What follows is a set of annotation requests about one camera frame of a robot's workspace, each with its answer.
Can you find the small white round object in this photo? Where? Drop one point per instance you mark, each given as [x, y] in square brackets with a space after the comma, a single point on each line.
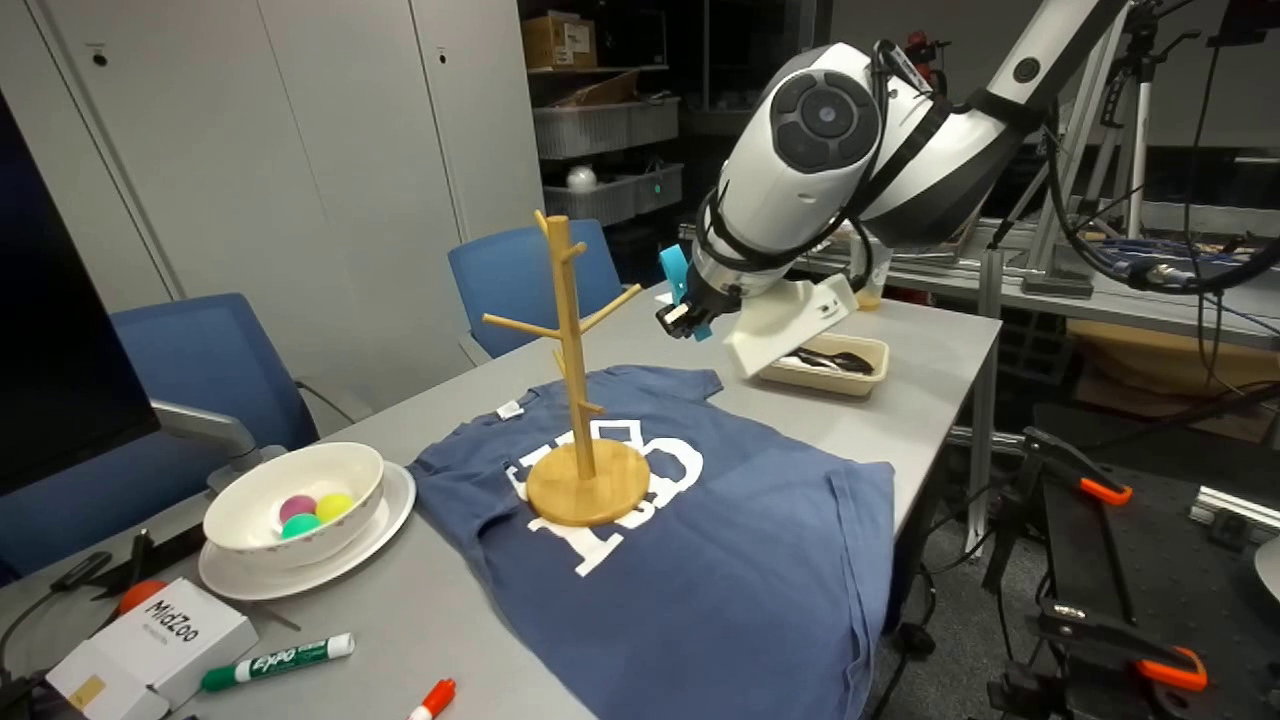
[583, 176]

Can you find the pink ball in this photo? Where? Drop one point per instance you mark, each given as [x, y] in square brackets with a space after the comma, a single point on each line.
[296, 504]

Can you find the red marker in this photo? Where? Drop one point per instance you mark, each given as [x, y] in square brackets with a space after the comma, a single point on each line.
[435, 696]

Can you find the orange marker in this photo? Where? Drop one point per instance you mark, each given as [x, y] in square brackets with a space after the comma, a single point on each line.
[143, 598]

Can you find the white bowl with toys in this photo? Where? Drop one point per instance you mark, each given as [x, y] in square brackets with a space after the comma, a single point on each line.
[392, 509]

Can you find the black monitor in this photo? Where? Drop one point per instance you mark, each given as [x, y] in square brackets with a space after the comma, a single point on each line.
[53, 344]

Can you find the aluminium frame stand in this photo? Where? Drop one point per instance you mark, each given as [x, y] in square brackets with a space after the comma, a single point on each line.
[1057, 282]

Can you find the green dry-erase marker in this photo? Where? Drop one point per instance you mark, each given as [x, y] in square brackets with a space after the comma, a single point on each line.
[273, 662]

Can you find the beige plastic tray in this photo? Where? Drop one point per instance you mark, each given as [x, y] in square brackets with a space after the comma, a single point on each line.
[834, 387]

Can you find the yellow ball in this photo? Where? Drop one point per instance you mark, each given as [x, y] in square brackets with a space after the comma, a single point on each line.
[334, 504]

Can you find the black items in tray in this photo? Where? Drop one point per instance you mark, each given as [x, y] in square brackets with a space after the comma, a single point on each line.
[842, 360]

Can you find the gray storage bin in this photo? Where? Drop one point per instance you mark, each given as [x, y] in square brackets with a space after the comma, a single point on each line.
[615, 199]
[600, 131]

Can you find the aluminium extrusion bar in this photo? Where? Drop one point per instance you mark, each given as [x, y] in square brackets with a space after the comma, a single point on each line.
[1233, 504]

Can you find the white cardboard box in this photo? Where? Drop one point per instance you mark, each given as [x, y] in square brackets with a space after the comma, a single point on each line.
[162, 643]

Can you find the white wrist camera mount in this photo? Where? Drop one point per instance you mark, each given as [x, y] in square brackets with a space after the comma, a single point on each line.
[784, 326]

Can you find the green ball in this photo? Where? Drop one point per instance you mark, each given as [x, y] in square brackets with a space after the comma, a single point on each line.
[302, 525]

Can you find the white cabinet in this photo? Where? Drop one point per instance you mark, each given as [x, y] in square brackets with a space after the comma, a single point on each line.
[266, 172]

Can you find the wooden mug tree hanger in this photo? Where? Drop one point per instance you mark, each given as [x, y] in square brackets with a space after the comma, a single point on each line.
[587, 500]

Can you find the brown cardboard box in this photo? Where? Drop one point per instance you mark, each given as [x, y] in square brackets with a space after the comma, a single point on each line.
[556, 42]

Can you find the blue t-shirt white print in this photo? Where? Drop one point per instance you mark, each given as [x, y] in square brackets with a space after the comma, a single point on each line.
[744, 586]

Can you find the blue chair with armrest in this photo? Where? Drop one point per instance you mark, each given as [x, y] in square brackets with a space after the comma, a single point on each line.
[212, 360]

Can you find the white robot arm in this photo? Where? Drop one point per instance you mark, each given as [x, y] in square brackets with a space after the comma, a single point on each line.
[802, 172]

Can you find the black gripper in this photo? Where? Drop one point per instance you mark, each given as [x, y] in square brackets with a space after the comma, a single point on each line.
[715, 294]

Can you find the blue plastic clip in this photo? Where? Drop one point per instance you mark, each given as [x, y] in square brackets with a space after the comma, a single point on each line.
[676, 274]

